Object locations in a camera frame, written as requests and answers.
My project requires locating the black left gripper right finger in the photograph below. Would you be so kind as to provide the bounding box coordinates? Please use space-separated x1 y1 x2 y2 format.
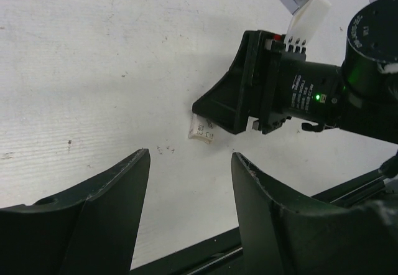
230 151 398 275

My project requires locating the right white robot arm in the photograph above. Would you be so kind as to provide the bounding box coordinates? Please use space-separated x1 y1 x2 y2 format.
192 0 397 143

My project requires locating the small staple box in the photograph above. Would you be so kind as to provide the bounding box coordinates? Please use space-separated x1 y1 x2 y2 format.
188 114 216 144

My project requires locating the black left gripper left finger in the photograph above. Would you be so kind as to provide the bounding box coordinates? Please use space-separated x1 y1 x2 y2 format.
1 149 150 274

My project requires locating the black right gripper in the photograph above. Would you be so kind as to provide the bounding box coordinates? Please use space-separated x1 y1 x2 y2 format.
192 30 306 134

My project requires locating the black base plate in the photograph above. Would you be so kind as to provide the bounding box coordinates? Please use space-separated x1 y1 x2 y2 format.
129 165 398 275

